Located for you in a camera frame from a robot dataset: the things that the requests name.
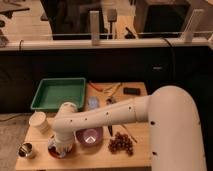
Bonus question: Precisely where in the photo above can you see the blue sponge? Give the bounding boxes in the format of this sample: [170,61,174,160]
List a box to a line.
[87,96,99,110]

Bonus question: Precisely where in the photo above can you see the yellow banana peel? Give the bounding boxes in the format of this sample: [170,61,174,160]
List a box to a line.
[103,83,121,97]

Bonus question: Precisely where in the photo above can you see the white paper cup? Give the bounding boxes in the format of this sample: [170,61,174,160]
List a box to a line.
[29,112,49,133]

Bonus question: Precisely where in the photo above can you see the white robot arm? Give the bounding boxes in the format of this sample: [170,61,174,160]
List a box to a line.
[52,86,207,171]

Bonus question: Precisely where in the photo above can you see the purple bowl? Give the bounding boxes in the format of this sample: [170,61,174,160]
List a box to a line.
[75,127,103,147]

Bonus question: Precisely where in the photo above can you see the black rectangular block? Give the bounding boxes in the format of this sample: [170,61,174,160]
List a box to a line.
[123,87,141,95]

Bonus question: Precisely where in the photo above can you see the red bowl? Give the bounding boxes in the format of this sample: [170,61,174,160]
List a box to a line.
[47,136,73,159]

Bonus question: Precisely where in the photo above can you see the light blue towel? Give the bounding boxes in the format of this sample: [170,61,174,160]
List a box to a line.
[48,139,72,158]

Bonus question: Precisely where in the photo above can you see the small metal cup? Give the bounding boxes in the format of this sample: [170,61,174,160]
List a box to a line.
[18,143,36,159]

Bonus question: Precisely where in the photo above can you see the orange carrot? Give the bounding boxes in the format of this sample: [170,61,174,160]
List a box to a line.
[89,81,103,92]

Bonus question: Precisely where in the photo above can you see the bunch of red grapes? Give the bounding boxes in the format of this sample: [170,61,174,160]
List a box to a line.
[108,132,134,156]

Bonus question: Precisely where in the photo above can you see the wooden stick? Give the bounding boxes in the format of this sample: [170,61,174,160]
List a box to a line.
[121,124,138,143]

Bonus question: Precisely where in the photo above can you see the small dark tool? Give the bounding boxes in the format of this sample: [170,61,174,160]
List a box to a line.
[106,97,117,105]

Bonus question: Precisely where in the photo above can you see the green plastic tray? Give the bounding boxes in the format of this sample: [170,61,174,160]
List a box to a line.
[31,78,86,112]

